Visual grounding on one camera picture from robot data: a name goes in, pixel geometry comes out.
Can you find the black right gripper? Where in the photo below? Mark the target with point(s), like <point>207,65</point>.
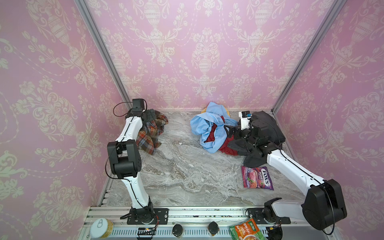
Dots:
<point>240,132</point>

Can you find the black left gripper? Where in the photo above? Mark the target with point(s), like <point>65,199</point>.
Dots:
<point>149,116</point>

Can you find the red plaid cloth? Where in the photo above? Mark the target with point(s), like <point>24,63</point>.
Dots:
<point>148,135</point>

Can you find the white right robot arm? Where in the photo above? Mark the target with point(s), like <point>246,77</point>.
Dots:
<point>324,203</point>

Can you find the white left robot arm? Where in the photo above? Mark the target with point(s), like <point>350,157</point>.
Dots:
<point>126,163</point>

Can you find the light blue cloth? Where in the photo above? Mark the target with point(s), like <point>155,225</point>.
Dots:
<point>210,128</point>

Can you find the black cloth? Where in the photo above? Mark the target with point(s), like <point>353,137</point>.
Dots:
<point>264,137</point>

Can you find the purple Fox's candy bag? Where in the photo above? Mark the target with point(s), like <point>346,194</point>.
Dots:
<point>257,178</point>

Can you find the green orange snack packet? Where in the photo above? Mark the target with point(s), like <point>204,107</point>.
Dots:
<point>247,231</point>

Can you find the black round knob right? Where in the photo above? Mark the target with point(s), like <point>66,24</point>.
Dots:
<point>213,228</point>

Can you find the black round knob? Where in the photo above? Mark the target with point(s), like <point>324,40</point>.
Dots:
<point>178,230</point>
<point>213,228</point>

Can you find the black round knob left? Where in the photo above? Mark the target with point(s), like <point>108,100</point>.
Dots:
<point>178,230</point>

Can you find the white lid jar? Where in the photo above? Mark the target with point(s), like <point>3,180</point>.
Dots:
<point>101,228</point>

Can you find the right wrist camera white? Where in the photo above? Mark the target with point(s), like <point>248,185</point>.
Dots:
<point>245,117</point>

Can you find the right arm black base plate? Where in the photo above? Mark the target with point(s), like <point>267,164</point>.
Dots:
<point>266,216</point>

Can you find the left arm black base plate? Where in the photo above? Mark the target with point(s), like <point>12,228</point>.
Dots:
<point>146,217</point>

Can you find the aluminium front rail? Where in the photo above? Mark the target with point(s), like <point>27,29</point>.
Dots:
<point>195,221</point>

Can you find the aluminium corner frame post left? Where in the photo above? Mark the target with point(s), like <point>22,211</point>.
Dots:
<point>102,48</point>

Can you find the aluminium corner frame post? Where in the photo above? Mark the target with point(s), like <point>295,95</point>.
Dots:
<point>102,48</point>
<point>319,35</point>

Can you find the aluminium corner frame post right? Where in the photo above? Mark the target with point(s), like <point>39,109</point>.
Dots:
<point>319,35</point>

